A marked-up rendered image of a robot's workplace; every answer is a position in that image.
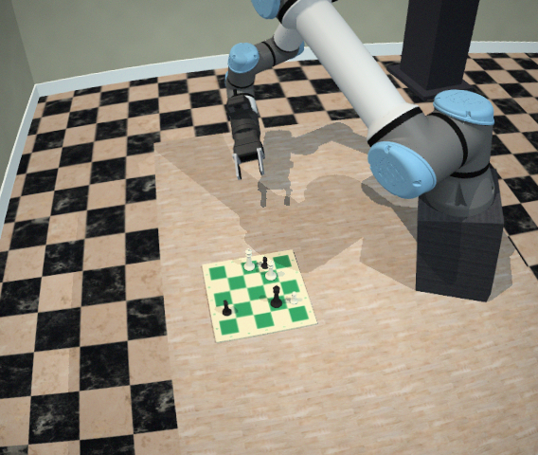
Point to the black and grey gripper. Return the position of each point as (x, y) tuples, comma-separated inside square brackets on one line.
[(245, 128)]

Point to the green and cream chessboard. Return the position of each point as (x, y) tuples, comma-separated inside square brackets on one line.
[(249, 296)]

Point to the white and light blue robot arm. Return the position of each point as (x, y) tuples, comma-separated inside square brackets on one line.
[(410, 153)]

